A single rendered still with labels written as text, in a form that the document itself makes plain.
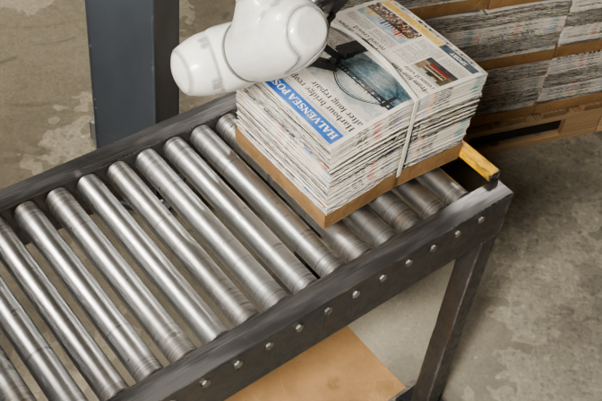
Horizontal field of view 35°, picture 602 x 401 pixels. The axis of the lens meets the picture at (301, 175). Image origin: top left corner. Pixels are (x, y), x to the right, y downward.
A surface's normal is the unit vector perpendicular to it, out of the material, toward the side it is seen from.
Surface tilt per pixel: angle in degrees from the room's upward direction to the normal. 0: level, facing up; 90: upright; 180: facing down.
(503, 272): 0
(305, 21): 56
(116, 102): 90
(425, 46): 3
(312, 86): 5
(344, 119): 9
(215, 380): 90
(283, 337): 90
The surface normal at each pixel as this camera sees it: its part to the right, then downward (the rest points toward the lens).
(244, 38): -0.82, 0.05
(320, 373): 0.09, -0.70
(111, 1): -0.26, 0.67
